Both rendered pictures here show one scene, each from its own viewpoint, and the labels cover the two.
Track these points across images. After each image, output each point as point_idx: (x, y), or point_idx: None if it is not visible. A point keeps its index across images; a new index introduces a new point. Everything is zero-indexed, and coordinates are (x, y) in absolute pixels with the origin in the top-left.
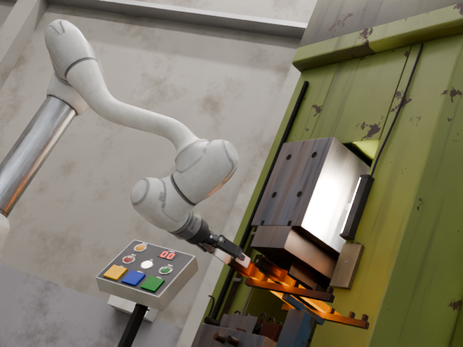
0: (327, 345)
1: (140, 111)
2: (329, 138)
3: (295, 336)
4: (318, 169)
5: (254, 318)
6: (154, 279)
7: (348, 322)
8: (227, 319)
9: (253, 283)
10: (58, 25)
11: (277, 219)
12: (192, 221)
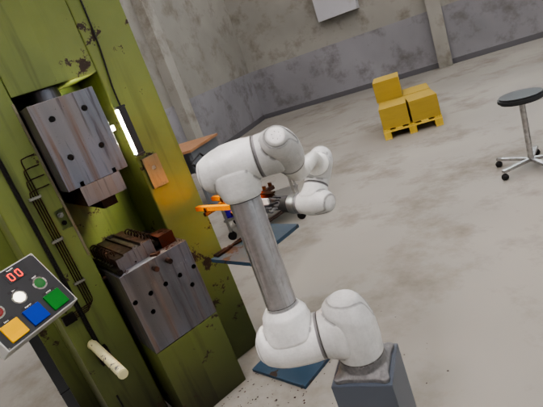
0: (179, 218)
1: (312, 160)
2: (87, 88)
3: None
4: (103, 119)
5: (148, 241)
6: (51, 295)
7: None
8: (124, 260)
9: None
10: (290, 134)
11: (97, 173)
12: None
